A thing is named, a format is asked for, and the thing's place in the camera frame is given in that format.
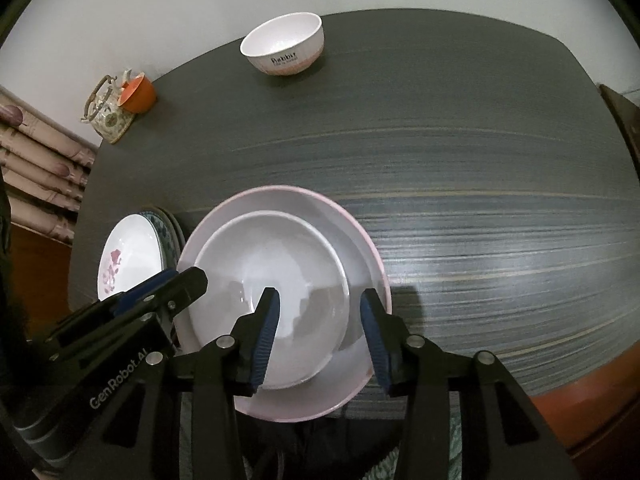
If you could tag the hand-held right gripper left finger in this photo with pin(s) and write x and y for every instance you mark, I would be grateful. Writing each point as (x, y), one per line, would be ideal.
(265, 340)

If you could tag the white plate with pink flower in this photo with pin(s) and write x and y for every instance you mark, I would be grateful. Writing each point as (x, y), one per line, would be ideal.
(130, 250)

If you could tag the white bowl with pink base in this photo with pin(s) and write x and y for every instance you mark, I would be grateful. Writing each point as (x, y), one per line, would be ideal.
(282, 45)

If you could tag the beige patterned curtain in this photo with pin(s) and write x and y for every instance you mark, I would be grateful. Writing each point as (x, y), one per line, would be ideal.
(40, 170)

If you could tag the orange lidded cup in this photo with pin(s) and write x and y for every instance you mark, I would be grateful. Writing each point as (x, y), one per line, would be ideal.
(140, 95)

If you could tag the floral ceramic teapot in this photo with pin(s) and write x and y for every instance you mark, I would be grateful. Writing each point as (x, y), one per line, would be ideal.
(112, 122)

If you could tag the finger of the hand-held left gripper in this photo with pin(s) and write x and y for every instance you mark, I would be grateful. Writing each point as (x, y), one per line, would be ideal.
(135, 321)
(187, 285)

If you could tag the green patterned cloth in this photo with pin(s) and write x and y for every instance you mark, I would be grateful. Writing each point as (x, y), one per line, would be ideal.
(450, 435)

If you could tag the white bowl with blue cartoon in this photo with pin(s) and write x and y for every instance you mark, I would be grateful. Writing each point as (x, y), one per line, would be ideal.
(270, 260)

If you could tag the blue floral plate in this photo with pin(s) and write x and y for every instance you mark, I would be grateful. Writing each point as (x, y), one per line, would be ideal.
(171, 240)

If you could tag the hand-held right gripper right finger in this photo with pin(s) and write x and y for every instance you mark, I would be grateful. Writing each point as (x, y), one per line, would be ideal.
(374, 340)

